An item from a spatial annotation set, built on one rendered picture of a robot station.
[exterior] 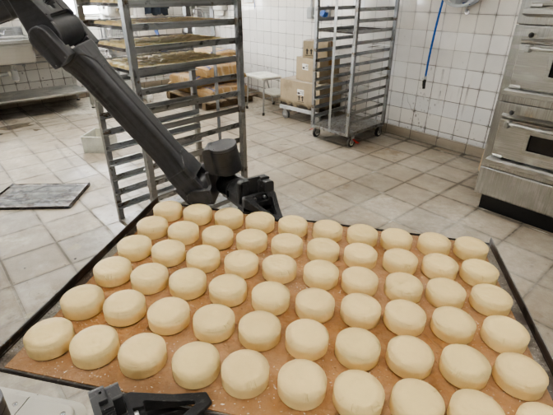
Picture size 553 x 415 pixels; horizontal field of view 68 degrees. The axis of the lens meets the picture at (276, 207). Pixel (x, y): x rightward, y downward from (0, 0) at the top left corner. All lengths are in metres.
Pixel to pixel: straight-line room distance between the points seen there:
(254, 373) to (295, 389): 0.05
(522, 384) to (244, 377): 0.28
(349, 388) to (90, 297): 0.33
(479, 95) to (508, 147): 1.25
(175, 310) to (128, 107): 0.44
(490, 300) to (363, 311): 0.17
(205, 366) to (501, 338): 0.34
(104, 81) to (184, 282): 0.43
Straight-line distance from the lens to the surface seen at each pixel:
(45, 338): 0.53
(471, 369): 0.50
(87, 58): 0.83
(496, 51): 4.08
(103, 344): 0.50
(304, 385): 0.44
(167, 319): 0.51
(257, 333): 0.48
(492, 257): 0.74
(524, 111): 2.96
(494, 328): 0.56
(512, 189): 3.09
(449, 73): 4.26
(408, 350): 0.50
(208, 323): 0.50
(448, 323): 0.55
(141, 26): 2.00
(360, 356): 0.47
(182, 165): 0.84
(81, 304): 0.56
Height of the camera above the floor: 1.37
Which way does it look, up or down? 28 degrees down
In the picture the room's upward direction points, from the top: straight up
